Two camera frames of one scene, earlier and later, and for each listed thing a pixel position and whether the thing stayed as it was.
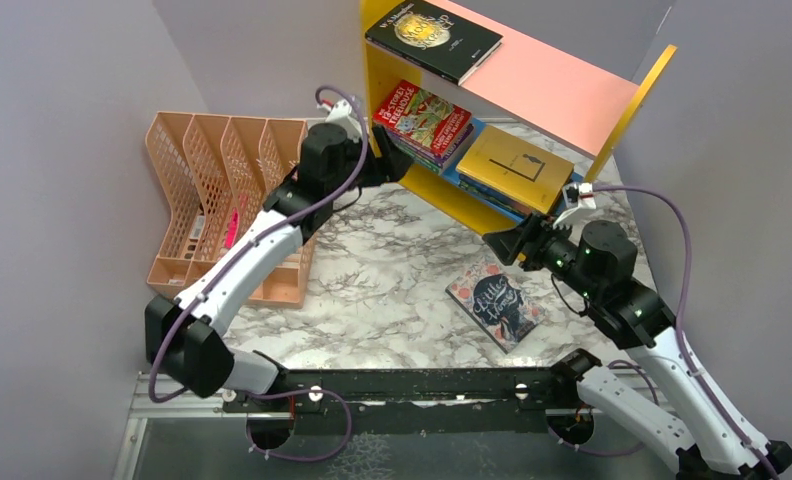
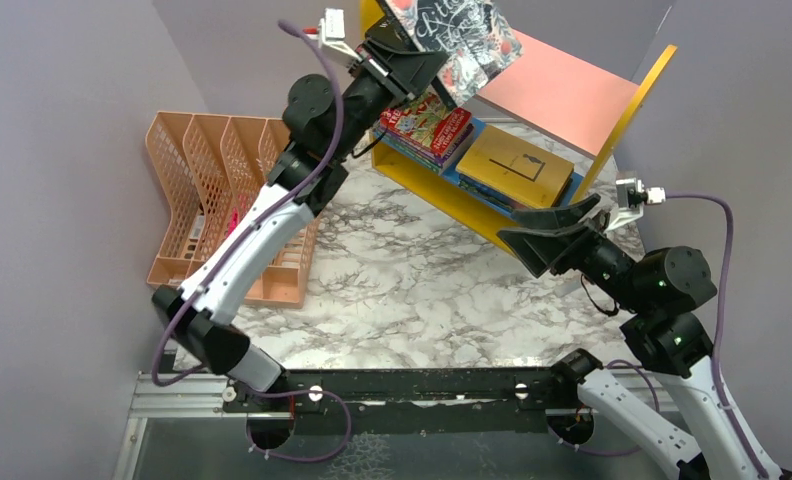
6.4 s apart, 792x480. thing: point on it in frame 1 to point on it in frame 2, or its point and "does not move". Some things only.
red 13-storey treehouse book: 419,115 does not move
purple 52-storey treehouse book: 425,151 does not move
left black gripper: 395,161 to 399,74
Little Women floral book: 505,313 to 475,35
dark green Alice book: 498,202 does not move
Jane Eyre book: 498,192 does not move
